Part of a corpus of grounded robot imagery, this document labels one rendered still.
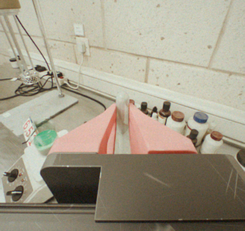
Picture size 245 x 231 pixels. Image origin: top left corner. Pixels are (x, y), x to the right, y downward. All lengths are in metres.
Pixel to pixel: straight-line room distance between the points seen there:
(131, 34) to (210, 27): 0.27
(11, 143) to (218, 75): 0.75
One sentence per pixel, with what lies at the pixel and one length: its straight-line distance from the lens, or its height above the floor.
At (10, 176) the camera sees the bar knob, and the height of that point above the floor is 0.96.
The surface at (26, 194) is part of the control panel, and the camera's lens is 0.43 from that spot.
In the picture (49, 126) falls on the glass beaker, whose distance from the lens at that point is 0.42.
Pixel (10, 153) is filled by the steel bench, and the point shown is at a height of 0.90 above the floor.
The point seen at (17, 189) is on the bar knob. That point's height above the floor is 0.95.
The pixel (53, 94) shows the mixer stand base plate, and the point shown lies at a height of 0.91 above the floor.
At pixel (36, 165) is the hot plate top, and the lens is 0.42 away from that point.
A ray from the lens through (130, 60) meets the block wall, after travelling 0.66.
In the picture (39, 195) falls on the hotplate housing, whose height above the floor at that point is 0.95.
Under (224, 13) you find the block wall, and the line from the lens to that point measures 0.54.
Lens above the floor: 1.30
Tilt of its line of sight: 36 degrees down
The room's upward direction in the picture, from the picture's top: straight up
